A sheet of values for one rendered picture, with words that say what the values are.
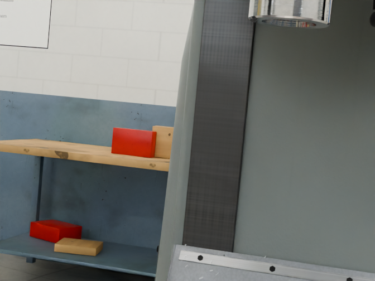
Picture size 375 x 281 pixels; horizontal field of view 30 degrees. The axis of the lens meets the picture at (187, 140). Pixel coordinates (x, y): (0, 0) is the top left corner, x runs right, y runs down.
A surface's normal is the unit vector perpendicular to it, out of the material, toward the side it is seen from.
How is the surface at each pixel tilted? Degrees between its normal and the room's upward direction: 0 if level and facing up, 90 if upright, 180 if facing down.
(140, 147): 90
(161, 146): 90
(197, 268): 63
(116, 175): 90
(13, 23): 90
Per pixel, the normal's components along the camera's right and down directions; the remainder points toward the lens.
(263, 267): -0.20, -0.43
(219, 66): -0.27, 0.03
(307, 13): 0.30, 0.07
